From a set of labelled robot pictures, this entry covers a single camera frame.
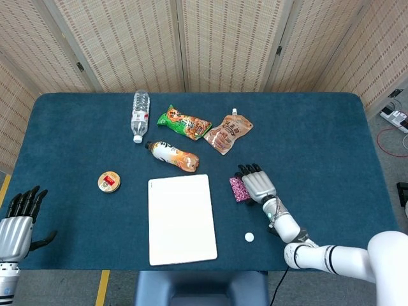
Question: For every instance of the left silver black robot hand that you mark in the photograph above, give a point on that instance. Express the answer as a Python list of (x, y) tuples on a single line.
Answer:
[(14, 236)]

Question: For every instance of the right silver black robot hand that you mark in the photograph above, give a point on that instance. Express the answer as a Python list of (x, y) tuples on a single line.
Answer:
[(258, 186)]

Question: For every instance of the pink patterned packet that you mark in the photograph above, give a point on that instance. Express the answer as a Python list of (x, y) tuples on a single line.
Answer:
[(237, 189)]

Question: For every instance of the small white ball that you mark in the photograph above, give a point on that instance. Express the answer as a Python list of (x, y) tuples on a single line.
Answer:
[(249, 236)]

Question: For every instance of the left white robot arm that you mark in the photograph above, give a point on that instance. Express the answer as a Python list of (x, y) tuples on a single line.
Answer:
[(8, 280)]

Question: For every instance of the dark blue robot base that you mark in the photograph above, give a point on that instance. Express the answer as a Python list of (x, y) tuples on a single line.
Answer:
[(201, 288)]

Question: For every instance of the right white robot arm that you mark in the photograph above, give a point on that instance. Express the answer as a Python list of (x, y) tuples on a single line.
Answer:
[(334, 255)]

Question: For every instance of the white rectangular board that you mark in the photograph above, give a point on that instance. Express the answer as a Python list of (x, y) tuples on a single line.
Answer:
[(181, 220)]

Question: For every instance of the yellow floor tape strip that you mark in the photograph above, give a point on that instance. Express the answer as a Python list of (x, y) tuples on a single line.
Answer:
[(102, 288), (4, 189)]

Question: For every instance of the blue felt table cover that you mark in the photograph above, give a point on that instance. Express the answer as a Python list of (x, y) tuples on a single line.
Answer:
[(303, 143)]

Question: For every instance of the brown spouted snack pouch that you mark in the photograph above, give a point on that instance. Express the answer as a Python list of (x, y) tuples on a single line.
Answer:
[(228, 132)]

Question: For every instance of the orange white tea bottle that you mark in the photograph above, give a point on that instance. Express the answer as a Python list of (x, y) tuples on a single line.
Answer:
[(173, 156)]

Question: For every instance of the green orange snack bag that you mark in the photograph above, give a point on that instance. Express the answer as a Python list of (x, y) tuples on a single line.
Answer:
[(185, 122)]

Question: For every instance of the round gold red tin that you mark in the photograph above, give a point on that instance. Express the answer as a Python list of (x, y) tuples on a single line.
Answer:
[(109, 182)]

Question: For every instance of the bamboo folding screen panel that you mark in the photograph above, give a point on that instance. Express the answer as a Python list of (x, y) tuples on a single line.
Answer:
[(14, 121), (35, 44), (312, 48), (124, 44), (379, 57), (229, 44)]

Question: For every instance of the clear plastic water bottle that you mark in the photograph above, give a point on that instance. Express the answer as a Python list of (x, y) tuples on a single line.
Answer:
[(139, 118)]

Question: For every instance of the black screen hinge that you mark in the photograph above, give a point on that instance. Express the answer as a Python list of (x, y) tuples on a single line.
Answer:
[(279, 50), (395, 93), (80, 67)]

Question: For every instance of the black equipment box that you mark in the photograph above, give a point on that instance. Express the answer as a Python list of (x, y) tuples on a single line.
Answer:
[(403, 197)]

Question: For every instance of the white power strip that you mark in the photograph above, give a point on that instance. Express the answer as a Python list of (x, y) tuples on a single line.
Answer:
[(395, 116)]

